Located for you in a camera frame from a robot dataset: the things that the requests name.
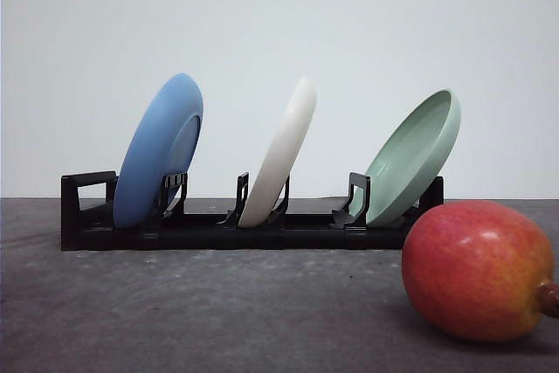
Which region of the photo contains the black plastic dish rack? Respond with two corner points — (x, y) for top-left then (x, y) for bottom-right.
(61, 170), (445, 252)

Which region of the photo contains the blue plate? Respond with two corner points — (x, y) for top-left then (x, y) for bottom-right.
(113, 73), (204, 229)

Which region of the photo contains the light green plate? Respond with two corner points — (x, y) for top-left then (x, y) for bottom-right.
(349, 89), (461, 226)

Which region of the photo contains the red pomegranate fruit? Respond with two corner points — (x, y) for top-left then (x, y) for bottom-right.
(401, 200), (559, 343)

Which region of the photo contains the white plate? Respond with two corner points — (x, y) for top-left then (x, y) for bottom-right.
(238, 77), (316, 228)

